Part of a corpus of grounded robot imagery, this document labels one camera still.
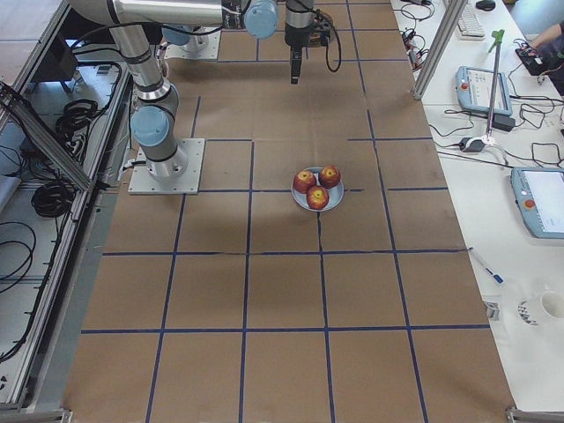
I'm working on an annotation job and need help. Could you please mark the white cup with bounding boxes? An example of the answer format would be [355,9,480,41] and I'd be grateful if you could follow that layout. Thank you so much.
[516,291,563,326]

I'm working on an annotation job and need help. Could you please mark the teach pendant far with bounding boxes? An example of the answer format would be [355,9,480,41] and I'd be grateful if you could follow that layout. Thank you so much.
[456,66,513,116]

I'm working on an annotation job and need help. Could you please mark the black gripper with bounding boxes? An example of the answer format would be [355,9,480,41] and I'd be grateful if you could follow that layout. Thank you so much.
[285,0,331,85]

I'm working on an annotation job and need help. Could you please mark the red apple on plate left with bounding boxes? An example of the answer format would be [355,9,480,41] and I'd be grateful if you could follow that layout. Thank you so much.
[293,169,317,194]

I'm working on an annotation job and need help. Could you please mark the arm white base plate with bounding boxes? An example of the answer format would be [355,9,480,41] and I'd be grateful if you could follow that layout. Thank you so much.
[163,31,221,61]
[129,138,205,195]

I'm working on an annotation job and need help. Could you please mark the black computer mouse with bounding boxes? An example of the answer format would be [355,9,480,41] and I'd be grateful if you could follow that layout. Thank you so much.
[475,0,496,11]

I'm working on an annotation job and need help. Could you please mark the teach pendant near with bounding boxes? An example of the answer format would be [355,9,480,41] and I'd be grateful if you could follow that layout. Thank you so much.
[510,167,563,239]

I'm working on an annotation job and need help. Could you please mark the aluminium frame post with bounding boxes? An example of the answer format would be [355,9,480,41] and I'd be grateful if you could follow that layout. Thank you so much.
[412,0,466,100]

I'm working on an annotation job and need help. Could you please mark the red apple on plate front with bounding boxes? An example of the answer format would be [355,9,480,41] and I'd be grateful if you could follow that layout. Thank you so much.
[306,185,330,211]

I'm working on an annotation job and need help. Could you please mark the white keyboard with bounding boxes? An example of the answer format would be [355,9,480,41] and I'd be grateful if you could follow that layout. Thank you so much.
[457,1,486,41]

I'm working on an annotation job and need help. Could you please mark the blue capped pen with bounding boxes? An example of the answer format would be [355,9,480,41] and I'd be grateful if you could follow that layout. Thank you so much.
[468,247,504,285]

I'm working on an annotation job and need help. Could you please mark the red apple on plate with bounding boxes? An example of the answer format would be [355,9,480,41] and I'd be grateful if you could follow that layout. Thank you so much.
[318,165,341,189]
[306,185,330,211]
[293,169,317,194]

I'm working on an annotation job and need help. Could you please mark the teach pendant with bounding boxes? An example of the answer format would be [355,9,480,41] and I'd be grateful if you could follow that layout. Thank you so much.
[456,66,513,116]
[510,167,563,239]

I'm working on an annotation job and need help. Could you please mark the red apple on plate right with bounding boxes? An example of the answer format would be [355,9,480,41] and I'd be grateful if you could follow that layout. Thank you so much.
[318,165,341,189]

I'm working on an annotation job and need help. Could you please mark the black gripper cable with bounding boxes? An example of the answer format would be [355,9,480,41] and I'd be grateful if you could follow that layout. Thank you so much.
[308,8,344,73]

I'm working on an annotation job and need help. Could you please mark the green tipped grabber stick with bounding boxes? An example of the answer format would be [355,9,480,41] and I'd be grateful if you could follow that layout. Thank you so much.
[460,29,505,152]

